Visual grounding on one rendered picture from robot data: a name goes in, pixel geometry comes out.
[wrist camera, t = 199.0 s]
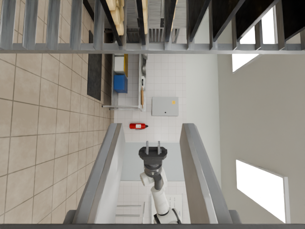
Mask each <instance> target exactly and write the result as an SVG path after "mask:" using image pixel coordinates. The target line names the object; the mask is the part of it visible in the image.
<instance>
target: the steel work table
mask: <svg viewBox="0 0 305 229"><path fill-rule="evenodd" d="M104 33H113V31H112V30H104ZM127 33H139V43H141V34H140V30H127ZM115 41H117V40H116V38H115V36H114V33H113V43H115ZM114 57H115V54H113V68H112V105H102V107H114V108H115V109H109V110H140V111H146V74H145V73H143V72H142V65H143V64H145V63H146V59H144V58H143V56H142V54H139V81H138V105H118V92H116V91H115V90H114V75H117V74H116V73H115V71H114ZM141 76H144V77H145V89H144V90H143V97H144V105H143V109H142V105H141V90H142V89H141ZM118 107H138V109H118Z"/></svg>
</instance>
